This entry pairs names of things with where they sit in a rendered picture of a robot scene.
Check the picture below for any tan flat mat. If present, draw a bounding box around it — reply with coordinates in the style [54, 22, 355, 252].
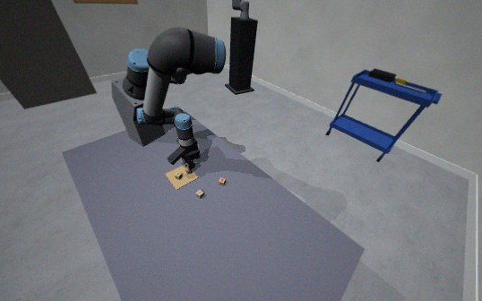
[165, 165, 199, 190]

